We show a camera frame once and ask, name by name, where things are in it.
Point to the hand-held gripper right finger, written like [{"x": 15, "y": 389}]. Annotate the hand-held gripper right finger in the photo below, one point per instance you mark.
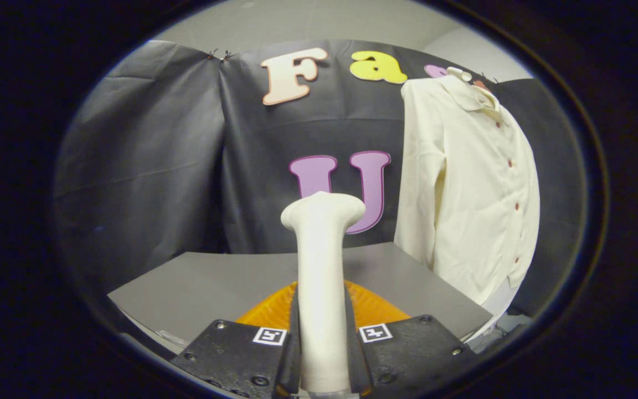
[{"x": 407, "y": 354}]

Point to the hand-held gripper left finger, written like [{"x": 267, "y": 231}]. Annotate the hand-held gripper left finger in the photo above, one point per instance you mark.
[{"x": 230, "y": 354}]

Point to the white garment steamer head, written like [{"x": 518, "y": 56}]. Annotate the white garment steamer head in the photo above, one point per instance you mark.
[{"x": 322, "y": 277}]

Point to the cream button-up shirt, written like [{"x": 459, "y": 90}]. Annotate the cream button-up shirt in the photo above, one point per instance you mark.
[{"x": 474, "y": 194}]

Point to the white clothes hanger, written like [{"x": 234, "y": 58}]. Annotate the white clothes hanger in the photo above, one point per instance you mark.
[{"x": 457, "y": 71}]

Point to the grey cabinet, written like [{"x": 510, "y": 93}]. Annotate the grey cabinet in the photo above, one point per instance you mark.
[{"x": 214, "y": 282}]

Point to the white ironing board pad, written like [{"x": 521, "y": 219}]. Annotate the white ironing board pad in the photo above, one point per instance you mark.
[{"x": 499, "y": 305}]

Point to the black backdrop cloth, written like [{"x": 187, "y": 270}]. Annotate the black backdrop cloth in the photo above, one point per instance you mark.
[{"x": 147, "y": 166}]

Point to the black binder clip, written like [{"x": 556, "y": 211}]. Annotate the black binder clip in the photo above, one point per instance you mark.
[
  {"x": 226, "y": 55},
  {"x": 212, "y": 54}
]

